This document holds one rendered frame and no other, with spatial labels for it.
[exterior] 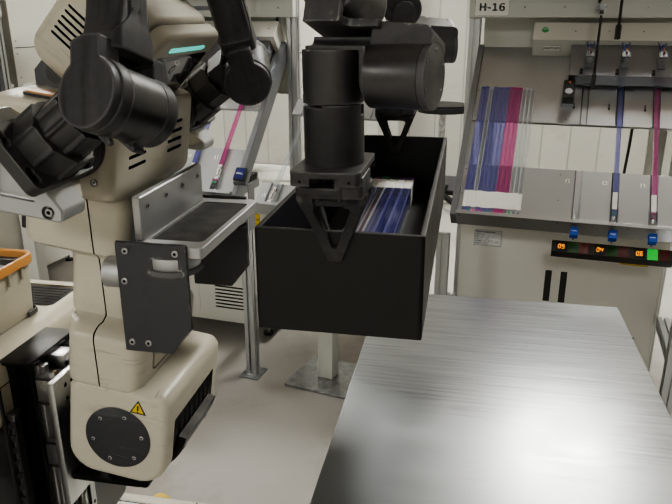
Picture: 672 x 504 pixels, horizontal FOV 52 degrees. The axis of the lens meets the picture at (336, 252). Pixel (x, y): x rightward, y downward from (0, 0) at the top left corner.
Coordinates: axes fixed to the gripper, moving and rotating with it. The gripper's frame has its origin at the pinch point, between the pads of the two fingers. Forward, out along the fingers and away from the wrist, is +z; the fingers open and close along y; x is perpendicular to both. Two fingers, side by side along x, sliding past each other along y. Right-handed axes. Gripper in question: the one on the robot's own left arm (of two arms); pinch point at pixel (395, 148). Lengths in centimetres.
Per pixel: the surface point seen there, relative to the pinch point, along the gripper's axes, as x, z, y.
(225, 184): 72, 35, 108
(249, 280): 64, 70, 104
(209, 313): 94, 100, 138
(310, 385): 41, 109, 99
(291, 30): 57, -16, 155
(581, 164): -97, 86, 403
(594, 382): -33, 30, -24
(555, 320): -29.6, 30.4, -2.0
